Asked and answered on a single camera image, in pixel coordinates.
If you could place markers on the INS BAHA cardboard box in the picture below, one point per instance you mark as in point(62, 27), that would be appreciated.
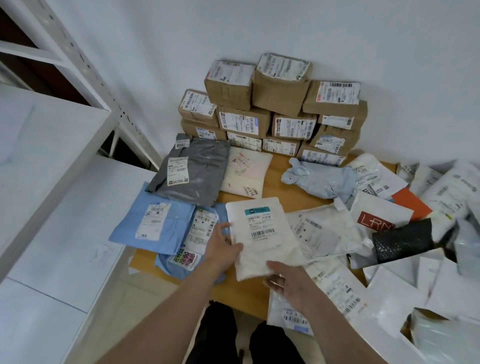
point(189, 131)

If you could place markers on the white mailer teal label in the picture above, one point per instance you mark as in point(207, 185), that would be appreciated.
point(270, 247)

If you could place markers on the person's left hand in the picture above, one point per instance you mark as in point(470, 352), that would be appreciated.
point(223, 251)

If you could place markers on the blue plastic mailer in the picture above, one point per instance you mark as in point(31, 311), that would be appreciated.
point(167, 266)

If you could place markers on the stack of cardboard boxes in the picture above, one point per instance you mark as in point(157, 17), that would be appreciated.
point(281, 90)

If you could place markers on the white printed label sticker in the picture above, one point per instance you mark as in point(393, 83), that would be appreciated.
point(101, 255)

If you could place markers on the person's right forearm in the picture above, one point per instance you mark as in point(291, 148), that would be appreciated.
point(341, 337)

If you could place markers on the brown box white barcode label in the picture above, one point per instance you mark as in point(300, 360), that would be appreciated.
point(330, 97)

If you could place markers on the white metal shelf rack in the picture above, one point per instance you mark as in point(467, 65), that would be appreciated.
point(48, 168)

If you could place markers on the grey poly mailer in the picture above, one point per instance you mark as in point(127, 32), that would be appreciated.
point(206, 168)

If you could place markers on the person's right hand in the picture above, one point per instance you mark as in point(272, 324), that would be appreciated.
point(296, 287)

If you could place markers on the brown box large label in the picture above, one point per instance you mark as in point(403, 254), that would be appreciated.
point(197, 105)

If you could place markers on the person's left forearm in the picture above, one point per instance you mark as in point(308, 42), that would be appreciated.
point(161, 322)

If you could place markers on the tall brown box double label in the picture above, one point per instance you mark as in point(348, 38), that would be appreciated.
point(243, 141)

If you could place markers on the smooth light blue mailer package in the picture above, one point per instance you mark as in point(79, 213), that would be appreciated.
point(123, 232)

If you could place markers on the pile of white mailers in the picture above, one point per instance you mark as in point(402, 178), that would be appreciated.
point(326, 232)

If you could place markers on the wooden table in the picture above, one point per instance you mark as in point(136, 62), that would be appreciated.
point(285, 195)

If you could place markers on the person's black trousers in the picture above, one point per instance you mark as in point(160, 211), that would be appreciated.
point(217, 337)

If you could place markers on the cream mailer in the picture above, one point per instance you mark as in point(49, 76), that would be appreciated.
point(247, 176)

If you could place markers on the black bubble mailer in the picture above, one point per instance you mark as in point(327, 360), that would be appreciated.
point(405, 240)

